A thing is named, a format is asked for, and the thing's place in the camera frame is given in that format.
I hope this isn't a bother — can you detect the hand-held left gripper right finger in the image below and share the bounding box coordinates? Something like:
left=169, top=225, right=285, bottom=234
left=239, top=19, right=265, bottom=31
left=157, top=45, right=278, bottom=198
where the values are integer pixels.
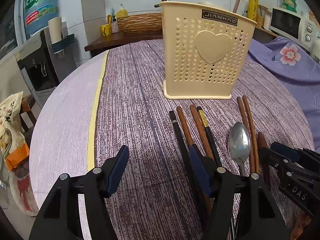
left=189, top=146, right=290, bottom=240

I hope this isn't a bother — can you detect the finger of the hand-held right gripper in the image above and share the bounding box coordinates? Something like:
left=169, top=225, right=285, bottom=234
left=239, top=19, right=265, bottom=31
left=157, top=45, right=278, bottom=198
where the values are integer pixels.
left=271, top=142, right=304, bottom=163
left=259, top=147, right=289, bottom=172

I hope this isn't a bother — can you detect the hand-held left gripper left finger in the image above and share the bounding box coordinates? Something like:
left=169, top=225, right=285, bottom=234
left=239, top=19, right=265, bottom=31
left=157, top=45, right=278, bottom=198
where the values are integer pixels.
left=29, top=145, right=130, bottom=240

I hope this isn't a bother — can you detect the dark wooden spoon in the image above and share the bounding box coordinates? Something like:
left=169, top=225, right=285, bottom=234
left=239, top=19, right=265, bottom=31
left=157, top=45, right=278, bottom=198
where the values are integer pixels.
left=257, top=132, right=271, bottom=182

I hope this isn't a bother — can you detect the black chopstick with gold band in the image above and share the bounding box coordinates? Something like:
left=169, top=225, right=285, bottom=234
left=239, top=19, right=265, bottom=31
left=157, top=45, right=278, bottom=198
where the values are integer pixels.
left=196, top=106, right=222, bottom=167

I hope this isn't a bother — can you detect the metal spoon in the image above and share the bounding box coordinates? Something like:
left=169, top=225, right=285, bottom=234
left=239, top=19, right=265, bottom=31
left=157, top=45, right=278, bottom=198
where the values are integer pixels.
left=227, top=122, right=251, bottom=240

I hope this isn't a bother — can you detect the brown wooden chopstick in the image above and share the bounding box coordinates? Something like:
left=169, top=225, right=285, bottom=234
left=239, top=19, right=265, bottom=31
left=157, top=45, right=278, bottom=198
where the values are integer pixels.
left=176, top=106, right=213, bottom=220
left=242, top=95, right=260, bottom=174
left=236, top=97, right=255, bottom=174
left=189, top=104, right=215, bottom=160

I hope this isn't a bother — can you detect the plain black chopstick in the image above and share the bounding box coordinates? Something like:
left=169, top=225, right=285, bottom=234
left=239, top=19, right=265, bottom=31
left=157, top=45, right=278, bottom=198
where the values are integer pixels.
left=169, top=110, right=209, bottom=230

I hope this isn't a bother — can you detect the beige perforated utensil holder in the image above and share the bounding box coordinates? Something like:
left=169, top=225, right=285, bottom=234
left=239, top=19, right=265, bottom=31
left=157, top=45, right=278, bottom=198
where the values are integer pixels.
left=160, top=1, right=258, bottom=100

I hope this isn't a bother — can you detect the purple striped tablecloth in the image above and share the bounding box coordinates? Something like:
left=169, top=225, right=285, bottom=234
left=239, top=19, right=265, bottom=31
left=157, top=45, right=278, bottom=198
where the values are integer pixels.
left=29, top=39, right=315, bottom=240

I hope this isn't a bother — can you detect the purple floral blanket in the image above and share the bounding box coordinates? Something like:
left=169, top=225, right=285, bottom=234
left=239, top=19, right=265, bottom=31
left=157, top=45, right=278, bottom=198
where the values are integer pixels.
left=247, top=36, right=320, bottom=153

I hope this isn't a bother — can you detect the red and white sack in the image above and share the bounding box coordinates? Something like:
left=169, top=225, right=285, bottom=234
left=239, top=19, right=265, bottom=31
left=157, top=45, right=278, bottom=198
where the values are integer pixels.
left=9, top=170, right=40, bottom=217

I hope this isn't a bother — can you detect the wooden stool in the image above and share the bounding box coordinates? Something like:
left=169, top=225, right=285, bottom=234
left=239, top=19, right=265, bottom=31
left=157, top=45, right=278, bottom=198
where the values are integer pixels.
left=19, top=95, right=38, bottom=133

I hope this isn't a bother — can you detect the printed snack bag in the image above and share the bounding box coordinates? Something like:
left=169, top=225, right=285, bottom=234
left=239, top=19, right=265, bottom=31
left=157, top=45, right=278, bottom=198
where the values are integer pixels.
left=0, top=91, right=31, bottom=172

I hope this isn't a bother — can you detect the light wooden cabinet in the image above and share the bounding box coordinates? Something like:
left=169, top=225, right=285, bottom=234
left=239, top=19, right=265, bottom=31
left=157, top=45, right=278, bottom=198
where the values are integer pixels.
left=254, top=26, right=278, bottom=41

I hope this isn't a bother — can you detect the white water dispenser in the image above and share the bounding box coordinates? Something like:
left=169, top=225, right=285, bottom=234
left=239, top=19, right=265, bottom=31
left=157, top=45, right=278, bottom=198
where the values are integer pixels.
left=15, top=29, right=76, bottom=98

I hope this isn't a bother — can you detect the white microwave oven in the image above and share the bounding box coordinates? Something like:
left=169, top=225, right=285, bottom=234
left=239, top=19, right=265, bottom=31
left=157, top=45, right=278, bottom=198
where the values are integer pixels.
left=269, top=7, right=320, bottom=51

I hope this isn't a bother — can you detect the dark wooden side table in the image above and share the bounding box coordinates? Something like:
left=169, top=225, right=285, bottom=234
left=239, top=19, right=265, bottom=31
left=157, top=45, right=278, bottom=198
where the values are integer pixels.
left=84, top=31, right=163, bottom=56

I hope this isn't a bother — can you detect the glass storage jar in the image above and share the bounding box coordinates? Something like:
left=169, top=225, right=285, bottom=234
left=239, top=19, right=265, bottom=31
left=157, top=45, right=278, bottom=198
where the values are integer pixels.
left=257, top=5, right=268, bottom=27

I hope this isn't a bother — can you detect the teal cup holder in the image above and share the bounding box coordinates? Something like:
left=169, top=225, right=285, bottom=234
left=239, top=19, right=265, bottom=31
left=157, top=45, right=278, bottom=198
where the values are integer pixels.
left=51, top=33, right=75, bottom=55

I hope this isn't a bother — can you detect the woven wicker basket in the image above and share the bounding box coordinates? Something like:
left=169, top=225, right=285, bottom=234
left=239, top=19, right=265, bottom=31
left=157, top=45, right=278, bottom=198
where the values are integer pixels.
left=117, top=13, right=163, bottom=34

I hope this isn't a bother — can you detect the white paper cup tube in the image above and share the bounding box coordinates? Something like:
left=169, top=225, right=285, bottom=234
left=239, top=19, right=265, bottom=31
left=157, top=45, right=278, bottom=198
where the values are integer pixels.
left=48, top=17, right=63, bottom=46

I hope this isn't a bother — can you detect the wooden rolling pin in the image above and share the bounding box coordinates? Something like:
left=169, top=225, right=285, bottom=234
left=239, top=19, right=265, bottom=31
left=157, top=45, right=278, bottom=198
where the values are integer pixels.
left=232, top=0, right=243, bottom=14

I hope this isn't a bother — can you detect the yellow soap pump bottle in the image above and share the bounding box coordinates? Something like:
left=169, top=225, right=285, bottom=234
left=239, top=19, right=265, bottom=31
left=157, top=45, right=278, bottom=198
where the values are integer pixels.
left=116, top=4, right=128, bottom=18

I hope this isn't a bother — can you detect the sliding window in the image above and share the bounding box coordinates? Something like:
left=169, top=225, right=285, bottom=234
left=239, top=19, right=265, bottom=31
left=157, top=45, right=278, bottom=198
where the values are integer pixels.
left=0, top=5, right=19, bottom=58

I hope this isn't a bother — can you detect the blue water jug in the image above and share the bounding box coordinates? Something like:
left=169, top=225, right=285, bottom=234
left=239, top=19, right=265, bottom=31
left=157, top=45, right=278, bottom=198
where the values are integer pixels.
left=24, top=0, right=59, bottom=36

